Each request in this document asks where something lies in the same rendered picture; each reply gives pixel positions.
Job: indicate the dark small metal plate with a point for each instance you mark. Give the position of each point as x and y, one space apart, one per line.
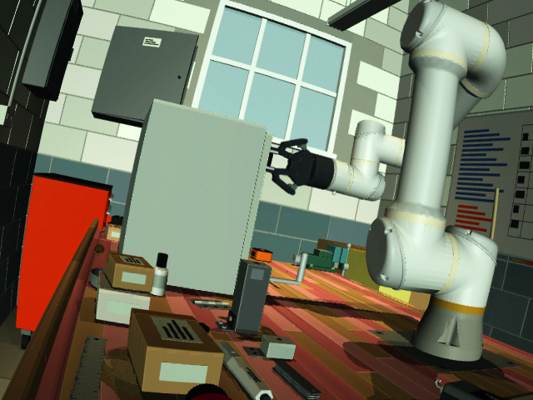
255 351

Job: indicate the black wall box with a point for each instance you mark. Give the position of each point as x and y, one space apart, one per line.
50 46

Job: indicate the white bottle black cap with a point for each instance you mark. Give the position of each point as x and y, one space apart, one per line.
160 277

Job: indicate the grey wall conduit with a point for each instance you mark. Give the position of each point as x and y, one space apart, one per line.
23 54

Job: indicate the grey metal bar tool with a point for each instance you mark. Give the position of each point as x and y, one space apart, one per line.
243 373

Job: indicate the red round knob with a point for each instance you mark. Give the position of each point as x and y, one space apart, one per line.
206 393

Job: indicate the grey notice board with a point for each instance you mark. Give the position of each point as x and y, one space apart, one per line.
483 175

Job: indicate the tiny brown cardboard box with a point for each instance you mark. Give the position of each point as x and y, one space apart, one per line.
112 232

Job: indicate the steel hinge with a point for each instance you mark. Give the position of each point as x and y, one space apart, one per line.
210 303

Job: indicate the large brown cardboard box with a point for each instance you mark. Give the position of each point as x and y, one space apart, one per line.
175 354

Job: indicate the wooden stick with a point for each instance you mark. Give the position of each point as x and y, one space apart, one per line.
494 212

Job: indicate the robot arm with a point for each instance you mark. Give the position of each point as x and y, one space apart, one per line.
429 137

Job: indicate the dark grey wall cabinet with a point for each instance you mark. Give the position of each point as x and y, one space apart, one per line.
143 75

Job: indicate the grey tape roll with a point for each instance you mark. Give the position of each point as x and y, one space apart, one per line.
98 278

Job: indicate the orange tape measure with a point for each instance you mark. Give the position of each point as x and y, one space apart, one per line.
260 254

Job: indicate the small brown cardboard box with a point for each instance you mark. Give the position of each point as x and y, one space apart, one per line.
129 271

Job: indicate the white framed window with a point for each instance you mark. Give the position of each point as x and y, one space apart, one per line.
270 75

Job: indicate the white cardboard box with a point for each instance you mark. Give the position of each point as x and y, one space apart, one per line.
121 306

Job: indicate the light grey small block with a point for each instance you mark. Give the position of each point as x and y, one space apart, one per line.
278 346

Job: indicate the green bench vise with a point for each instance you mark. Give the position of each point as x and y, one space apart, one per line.
322 257

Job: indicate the grey wall cupboard body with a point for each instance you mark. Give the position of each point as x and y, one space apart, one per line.
195 196

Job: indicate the steel ruler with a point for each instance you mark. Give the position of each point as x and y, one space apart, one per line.
89 368

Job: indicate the dark flat metal bars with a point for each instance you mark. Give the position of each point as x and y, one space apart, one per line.
297 379

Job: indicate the dark grey upright box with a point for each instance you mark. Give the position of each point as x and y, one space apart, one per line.
250 298

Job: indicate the yellow flat box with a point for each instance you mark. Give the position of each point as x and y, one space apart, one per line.
406 296

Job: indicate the grey cupboard door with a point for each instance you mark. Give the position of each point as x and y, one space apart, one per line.
268 139

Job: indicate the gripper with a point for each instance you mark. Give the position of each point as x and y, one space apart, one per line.
313 170

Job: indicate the red tool cabinet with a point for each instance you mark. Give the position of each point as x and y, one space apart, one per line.
58 250

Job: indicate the olive green box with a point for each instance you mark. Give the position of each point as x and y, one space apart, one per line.
358 266

